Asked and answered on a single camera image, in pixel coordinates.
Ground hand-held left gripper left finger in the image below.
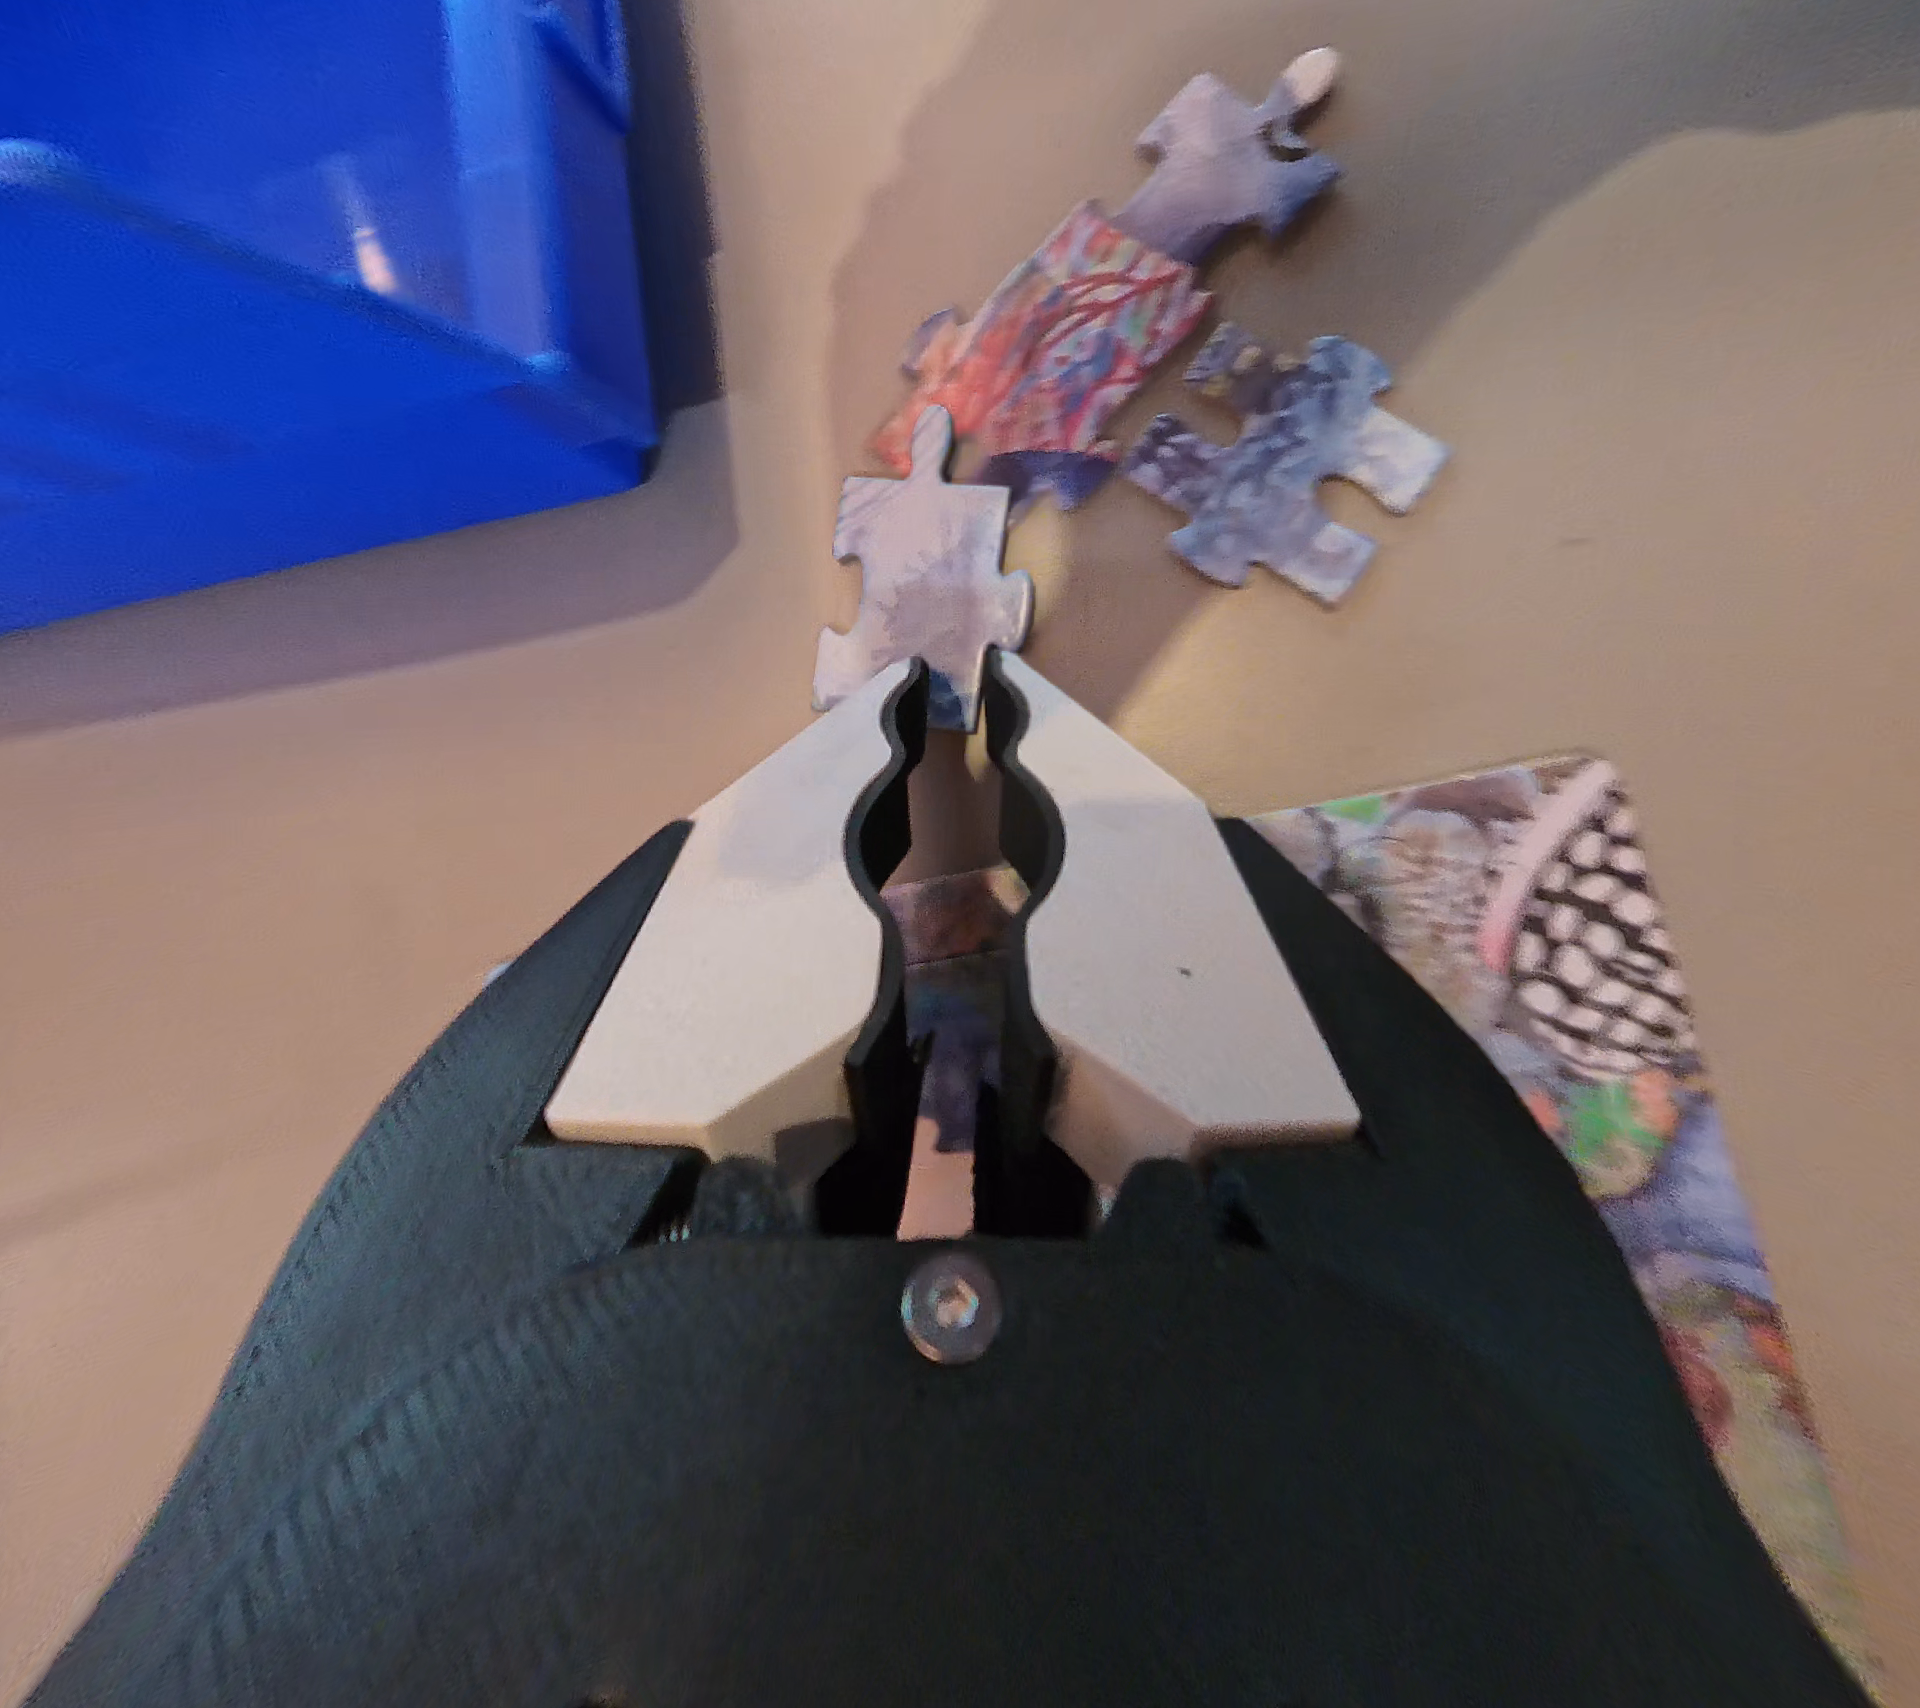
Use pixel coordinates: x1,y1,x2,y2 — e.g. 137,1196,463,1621
544,657,930,1237

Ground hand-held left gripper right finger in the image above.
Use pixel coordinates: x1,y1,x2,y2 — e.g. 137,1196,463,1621
979,653,1365,1237

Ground ocean jigsaw puzzle board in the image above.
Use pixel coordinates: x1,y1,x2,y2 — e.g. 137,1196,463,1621
1252,754,1878,1680

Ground light blue puzzle piece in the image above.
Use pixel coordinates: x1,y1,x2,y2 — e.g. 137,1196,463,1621
814,402,1038,1148

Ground pale blue purple puzzle piece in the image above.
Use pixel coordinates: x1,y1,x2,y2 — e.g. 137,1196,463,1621
1124,319,1455,608

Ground joined pink coral puzzle pieces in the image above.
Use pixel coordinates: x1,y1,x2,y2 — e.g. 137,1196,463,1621
875,46,1344,509

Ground blue plastic bin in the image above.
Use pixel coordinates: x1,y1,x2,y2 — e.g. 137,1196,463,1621
0,0,722,638

